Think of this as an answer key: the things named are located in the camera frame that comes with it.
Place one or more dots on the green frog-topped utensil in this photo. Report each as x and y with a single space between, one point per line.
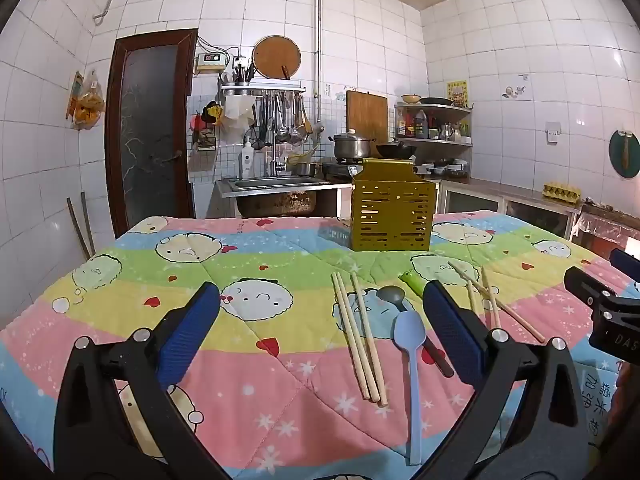
412 281

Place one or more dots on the green round wall board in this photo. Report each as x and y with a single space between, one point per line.
617 160

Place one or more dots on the gas stove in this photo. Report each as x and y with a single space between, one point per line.
340 167

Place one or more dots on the cluster of small bowls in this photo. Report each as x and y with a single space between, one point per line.
450 169

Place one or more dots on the row of hanging kitchen ladles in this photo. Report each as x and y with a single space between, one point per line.
282 120

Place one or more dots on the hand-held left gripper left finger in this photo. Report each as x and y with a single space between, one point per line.
190 330

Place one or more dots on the blue plastic spoon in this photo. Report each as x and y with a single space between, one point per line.
410 332

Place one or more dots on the steel faucet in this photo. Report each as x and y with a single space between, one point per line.
276 162

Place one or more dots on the brown door with frosted glass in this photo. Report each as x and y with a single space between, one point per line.
150 135

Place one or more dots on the black wok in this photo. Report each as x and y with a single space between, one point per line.
395 150

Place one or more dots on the metal corner shelf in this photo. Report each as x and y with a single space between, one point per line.
450 141

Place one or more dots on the white soap pump bottle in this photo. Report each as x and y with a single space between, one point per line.
246 160

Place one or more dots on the pastel cartoon printed blanket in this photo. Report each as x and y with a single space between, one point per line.
280 310

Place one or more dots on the lace table cover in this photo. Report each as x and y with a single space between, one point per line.
600 225

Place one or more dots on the white hanging cloth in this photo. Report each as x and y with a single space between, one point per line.
237 112

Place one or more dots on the white wall socket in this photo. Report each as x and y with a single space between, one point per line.
552 132

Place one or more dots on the metal wall utensil rack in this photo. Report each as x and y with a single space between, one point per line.
262 89

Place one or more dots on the white wall control box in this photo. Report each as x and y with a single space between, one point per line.
211 62

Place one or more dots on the steel cutlery cup with knives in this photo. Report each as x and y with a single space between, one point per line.
243 75

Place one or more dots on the thin wooden stick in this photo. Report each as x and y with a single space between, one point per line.
79 230
88 225

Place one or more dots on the yellow wall poster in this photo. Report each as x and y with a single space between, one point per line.
457 93

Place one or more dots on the rectangular wooden cutting board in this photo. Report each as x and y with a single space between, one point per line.
366 115

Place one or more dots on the round wooden cutting board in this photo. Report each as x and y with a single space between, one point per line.
275 57

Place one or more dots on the gold slotted utensil holder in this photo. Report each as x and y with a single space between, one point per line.
390 210

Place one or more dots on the steel cooking pot with lid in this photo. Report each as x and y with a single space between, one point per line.
351 147

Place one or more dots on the wall stickers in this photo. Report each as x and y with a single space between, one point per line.
512 91

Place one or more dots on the steel kitchen sink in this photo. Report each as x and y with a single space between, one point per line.
270 182

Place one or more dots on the yellow egg carton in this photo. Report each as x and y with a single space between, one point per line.
562 192

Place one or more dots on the dark sauce bottle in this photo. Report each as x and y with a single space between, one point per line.
421 127

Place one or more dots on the small steel saucepan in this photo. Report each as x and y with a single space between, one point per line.
306 169

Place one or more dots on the vertical metal wall pipe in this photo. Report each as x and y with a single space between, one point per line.
318 35

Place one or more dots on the plastic bag with orange contents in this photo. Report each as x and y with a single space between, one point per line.
87 105

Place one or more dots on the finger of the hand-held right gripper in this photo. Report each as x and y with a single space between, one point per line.
625 262
582 282

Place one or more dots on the kitchen counter cabinet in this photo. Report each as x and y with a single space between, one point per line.
500 190

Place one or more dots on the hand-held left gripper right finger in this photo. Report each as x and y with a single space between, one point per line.
450 330

